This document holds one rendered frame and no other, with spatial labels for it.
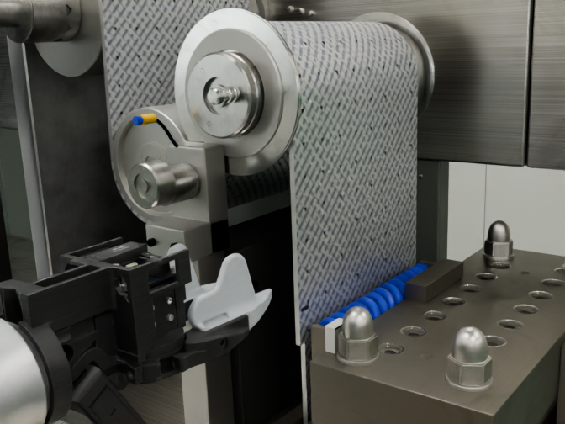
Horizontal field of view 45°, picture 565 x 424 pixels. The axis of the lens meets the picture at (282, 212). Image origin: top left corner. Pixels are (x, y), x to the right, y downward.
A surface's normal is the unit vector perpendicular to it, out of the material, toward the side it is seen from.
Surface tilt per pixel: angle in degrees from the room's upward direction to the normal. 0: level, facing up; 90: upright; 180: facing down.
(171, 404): 0
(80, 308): 89
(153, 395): 0
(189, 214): 90
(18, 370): 60
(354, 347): 90
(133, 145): 90
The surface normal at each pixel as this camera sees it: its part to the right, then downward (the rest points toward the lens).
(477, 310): -0.04, -0.97
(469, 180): -0.61, 0.21
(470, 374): -0.12, 0.24
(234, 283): 0.73, 0.11
